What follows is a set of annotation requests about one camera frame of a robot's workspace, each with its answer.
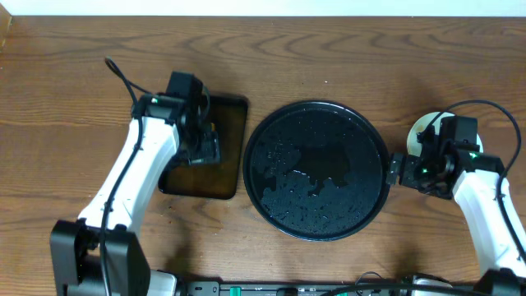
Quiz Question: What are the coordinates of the mint green plate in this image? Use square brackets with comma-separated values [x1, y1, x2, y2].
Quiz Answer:
[406, 111, 484, 158]

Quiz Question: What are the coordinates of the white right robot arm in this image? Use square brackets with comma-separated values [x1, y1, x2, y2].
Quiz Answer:
[387, 112, 525, 295]

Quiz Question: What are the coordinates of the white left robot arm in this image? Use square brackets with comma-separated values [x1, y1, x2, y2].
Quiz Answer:
[50, 72, 220, 295]

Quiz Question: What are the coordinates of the round black tray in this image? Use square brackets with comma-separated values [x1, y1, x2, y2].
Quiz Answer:
[242, 100, 390, 241]

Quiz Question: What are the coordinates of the rectangular brown tray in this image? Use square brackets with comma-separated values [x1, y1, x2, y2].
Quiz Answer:
[158, 93, 248, 200]

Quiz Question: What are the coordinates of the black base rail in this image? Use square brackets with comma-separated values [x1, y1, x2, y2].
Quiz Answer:
[180, 271, 494, 296]

